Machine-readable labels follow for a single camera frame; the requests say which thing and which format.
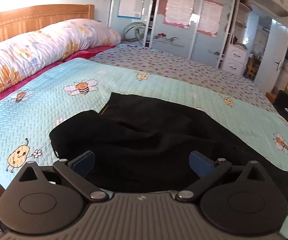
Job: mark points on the white open shelf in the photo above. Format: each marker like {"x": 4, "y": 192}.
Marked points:
{"x": 242, "y": 17}

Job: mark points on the bee print quilted blanket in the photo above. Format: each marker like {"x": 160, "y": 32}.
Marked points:
{"x": 46, "y": 110}

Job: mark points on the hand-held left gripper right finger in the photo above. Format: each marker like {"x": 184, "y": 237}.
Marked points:
{"x": 200, "y": 163}

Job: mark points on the white drawer cabinet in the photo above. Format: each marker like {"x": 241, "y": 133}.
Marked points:
{"x": 235, "y": 60}

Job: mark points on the magenta blanket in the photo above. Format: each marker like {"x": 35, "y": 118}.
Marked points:
{"x": 94, "y": 51}

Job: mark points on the sliding door wardrobe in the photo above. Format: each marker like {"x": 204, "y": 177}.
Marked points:
{"x": 176, "y": 42}

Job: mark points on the wooden headboard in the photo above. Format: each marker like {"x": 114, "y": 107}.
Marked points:
{"x": 21, "y": 17}

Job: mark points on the electric fan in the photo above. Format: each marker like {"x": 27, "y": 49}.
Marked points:
{"x": 134, "y": 33}

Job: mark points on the white door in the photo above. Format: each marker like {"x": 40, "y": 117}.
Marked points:
{"x": 273, "y": 55}

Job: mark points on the small yellow chair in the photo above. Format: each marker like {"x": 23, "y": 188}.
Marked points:
{"x": 251, "y": 68}

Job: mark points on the floral long pillow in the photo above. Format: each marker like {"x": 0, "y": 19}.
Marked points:
{"x": 34, "y": 50}

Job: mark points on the black chair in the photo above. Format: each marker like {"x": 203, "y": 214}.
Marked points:
{"x": 285, "y": 102}

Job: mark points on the pink bordered paper poster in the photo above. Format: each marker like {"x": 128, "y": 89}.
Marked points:
{"x": 178, "y": 7}
{"x": 210, "y": 17}

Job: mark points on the black pants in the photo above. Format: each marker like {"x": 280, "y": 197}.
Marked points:
{"x": 146, "y": 135}

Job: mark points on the blue framed wall chart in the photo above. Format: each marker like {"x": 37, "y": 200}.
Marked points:
{"x": 131, "y": 1}

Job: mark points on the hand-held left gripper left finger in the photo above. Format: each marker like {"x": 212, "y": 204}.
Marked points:
{"x": 85, "y": 163}

